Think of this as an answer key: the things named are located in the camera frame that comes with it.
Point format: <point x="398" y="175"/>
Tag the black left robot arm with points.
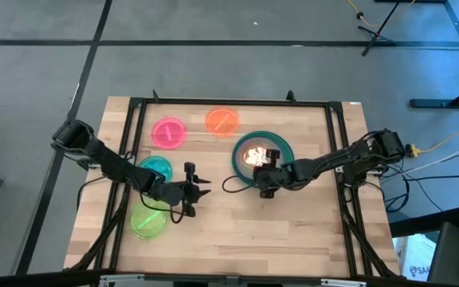
<point x="114" y="165"/>

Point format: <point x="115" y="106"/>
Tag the black metal beam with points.
<point x="420" y="225"/>

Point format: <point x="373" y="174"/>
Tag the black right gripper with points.
<point x="279" y="177"/>

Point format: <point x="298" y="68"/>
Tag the white printed cardboard box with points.
<point x="417" y="255"/>

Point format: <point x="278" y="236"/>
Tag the dark metal table base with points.
<point x="432" y="103"/>

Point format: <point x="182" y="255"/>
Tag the silver metal frame bracket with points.
<point x="343" y="283"/>
<point x="122" y="279"/>

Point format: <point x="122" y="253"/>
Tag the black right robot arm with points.
<point x="333" y="161"/>

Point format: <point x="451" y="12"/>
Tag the pink translucent plastic plate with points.
<point x="173" y="139"/>

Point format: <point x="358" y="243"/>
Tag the cyan translucent plastic plate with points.
<point x="159" y="164"/>

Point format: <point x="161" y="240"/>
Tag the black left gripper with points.
<point x="177" y="193"/>

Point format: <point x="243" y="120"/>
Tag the green translucent plastic plate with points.
<point x="146" y="227"/>

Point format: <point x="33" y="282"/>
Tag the orange translucent plastic plate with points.
<point x="229" y="127"/>

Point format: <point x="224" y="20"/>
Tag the teal opaque plastic plate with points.
<point x="290" y="151"/>

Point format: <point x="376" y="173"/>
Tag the black aluminium table frame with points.
<point x="233" y="102"/>

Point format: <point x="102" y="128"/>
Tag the yellow power plug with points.
<point x="413" y="150"/>

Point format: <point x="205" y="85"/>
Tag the dark grey equipment case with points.
<point x="452" y="255"/>

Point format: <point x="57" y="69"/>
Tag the black tripod stand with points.
<point x="373" y="36"/>

